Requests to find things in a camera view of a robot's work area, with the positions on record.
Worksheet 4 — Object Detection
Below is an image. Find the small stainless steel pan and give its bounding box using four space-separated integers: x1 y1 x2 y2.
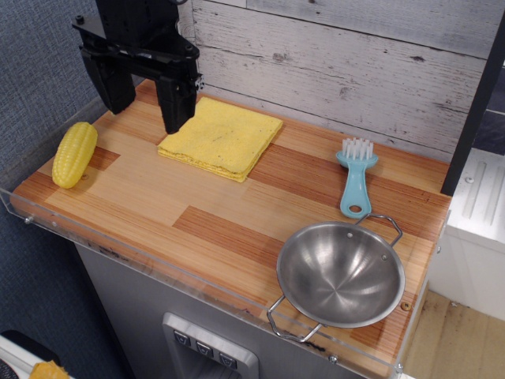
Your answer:
267 221 406 343

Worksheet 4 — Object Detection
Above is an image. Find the silver dispenser button panel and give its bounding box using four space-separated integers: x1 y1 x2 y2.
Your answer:
163 312 260 378

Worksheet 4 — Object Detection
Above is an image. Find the black vertical post right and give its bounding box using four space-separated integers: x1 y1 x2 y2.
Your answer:
440 15 504 196

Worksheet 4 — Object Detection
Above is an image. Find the yellow object bottom left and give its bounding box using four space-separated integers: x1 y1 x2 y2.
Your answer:
28 361 70 379

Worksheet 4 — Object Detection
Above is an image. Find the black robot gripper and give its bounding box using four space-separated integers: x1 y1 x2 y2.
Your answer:
73 1 203 134

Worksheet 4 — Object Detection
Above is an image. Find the yellow plastic corn cob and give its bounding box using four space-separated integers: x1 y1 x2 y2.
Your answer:
51 122 98 189

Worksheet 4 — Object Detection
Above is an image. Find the folded yellow cloth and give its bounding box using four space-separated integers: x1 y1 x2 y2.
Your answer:
158 97 283 182

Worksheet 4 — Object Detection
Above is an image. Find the grey toy fridge cabinet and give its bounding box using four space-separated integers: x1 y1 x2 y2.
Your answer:
74 242 380 379

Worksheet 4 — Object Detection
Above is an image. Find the white toy sink unit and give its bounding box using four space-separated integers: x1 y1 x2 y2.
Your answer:
428 148 504 320

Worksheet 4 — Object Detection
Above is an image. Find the clear acrylic table guard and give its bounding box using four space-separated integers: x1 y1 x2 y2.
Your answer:
7 58 454 378

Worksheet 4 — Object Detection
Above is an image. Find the light blue scrub brush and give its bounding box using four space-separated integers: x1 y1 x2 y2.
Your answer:
336 137 378 219

